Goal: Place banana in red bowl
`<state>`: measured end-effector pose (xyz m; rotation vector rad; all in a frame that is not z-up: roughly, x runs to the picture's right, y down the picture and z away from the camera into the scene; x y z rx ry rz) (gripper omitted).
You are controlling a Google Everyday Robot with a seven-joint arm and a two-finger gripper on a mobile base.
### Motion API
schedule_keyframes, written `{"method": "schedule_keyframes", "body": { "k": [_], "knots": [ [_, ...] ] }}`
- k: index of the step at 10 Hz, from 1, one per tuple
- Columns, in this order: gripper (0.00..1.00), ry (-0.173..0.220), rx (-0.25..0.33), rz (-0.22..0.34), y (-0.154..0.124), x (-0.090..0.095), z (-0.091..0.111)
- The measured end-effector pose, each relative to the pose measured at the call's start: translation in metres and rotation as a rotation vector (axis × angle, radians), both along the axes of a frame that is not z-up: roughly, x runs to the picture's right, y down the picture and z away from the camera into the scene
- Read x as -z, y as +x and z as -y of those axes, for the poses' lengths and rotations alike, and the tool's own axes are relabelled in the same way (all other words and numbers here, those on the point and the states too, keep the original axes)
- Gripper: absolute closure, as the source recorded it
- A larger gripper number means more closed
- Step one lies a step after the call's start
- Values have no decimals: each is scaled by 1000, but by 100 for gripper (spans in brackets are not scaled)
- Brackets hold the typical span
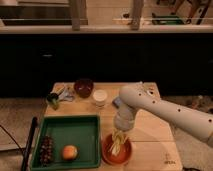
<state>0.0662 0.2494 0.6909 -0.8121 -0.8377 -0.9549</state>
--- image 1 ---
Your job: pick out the white cup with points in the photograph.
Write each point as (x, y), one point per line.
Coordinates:
(99, 97)

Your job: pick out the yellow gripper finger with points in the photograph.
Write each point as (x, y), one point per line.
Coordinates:
(115, 141)
(122, 138)

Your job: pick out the dark grape bunch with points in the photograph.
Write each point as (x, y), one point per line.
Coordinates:
(46, 151)

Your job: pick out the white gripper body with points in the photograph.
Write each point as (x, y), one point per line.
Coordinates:
(125, 118)

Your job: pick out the green plastic tray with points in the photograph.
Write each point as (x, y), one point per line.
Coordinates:
(82, 131)

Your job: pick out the green cup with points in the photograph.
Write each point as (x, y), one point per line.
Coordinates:
(53, 100)

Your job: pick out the orange red bowl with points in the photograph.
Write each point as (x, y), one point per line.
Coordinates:
(122, 158)

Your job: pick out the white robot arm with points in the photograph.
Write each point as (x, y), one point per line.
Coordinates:
(135, 97)

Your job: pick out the dark red bowl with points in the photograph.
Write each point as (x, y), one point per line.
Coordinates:
(83, 87)

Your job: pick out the black pole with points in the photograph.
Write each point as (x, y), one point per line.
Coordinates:
(28, 146)

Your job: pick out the orange apple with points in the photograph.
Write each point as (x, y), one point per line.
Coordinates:
(69, 152)

